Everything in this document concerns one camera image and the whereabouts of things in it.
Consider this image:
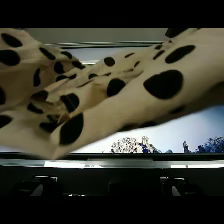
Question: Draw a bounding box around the beige black-spotted shirt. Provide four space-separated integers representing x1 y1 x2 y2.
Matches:
0 27 224 160

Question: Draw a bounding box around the silver frame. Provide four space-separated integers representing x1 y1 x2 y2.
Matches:
0 41 224 197

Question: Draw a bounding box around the black garment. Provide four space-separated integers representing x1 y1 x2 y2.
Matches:
165 27 190 39

